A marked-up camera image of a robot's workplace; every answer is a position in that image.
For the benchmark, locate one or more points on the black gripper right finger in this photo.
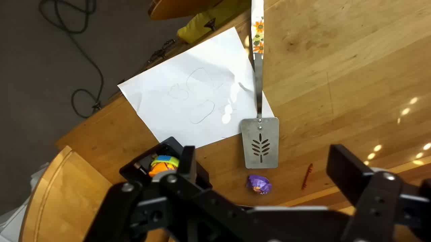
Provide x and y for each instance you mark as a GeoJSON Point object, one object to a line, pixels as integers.
{"type": "Point", "coordinates": [382, 202]}

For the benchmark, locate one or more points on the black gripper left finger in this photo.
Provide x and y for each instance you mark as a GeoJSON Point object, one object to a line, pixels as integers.
{"type": "Point", "coordinates": [189, 210]}

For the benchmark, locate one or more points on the yellow cloth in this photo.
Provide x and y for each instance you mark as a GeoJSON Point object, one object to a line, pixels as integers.
{"type": "Point", "coordinates": [196, 29]}

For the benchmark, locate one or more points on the orange toy car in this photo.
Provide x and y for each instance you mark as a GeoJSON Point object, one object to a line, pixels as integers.
{"type": "Point", "coordinates": [162, 164]}

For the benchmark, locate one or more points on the black square tray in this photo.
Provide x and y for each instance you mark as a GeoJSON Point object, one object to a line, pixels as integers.
{"type": "Point", "coordinates": [167, 147]}

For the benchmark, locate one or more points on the purple foil candy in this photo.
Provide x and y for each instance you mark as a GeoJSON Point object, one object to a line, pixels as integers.
{"type": "Point", "coordinates": [259, 183]}

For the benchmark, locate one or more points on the white paper sheet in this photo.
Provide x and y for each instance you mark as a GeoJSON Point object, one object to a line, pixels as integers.
{"type": "Point", "coordinates": [193, 94]}

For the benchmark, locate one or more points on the semicircular wooden shelf board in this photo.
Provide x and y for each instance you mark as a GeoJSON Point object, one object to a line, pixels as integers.
{"type": "Point", "coordinates": [62, 197]}

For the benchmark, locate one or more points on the white cardboard box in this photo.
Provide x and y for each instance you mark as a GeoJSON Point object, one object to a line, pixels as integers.
{"type": "Point", "coordinates": [11, 224]}

